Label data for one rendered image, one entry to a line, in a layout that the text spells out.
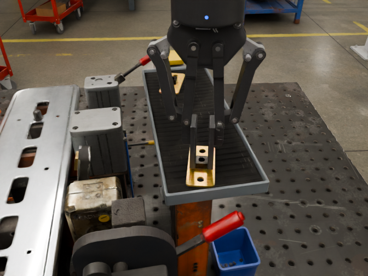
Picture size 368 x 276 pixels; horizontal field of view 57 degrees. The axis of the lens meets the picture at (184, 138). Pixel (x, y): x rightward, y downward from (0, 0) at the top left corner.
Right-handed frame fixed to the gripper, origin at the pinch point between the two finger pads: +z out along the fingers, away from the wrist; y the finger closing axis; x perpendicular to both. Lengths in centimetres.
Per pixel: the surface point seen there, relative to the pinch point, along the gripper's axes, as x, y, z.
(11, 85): -215, 171, 113
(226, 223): 8.9, -3.5, 5.2
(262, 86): -111, -26, 50
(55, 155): -18.8, 32.4, 20.1
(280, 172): -51, -26, 50
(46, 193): -7.7, 29.7, 20.1
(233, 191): 4.5, -4.3, 4.4
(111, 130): -15.1, 17.4, 9.7
